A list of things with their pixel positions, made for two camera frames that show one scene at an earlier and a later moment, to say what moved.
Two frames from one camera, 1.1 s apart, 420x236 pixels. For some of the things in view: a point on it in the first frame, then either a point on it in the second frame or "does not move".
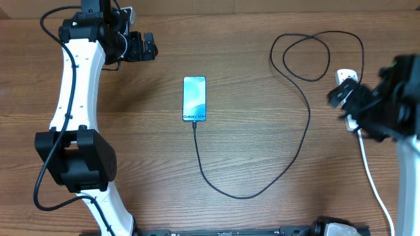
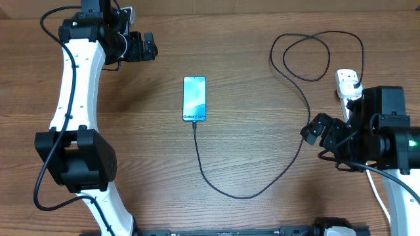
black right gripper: (377, 134) -> (331, 129)
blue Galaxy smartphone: (194, 98) does not move
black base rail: (301, 231) does not move
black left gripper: (138, 53) does not move
